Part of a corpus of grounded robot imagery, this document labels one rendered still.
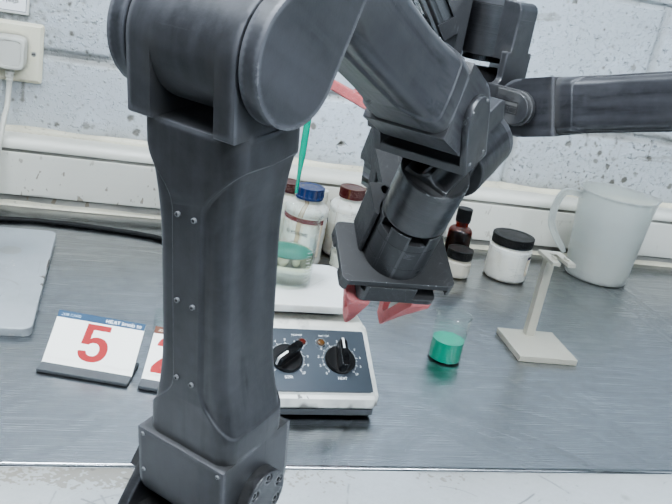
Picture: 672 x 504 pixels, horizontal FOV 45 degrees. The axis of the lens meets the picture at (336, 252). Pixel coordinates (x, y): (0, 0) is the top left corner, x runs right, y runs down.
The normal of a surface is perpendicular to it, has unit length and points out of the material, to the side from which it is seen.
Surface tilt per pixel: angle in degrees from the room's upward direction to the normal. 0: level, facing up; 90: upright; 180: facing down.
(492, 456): 0
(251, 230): 95
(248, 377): 84
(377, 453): 0
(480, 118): 90
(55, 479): 0
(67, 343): 40
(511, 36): 90
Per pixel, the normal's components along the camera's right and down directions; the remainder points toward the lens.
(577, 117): -0.44, 0.22
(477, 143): 0.83, 0.32
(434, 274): 0.26, -0.62
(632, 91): -0.65, 0.10
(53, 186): 0.22, 0.36
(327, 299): 0.18, -0.93
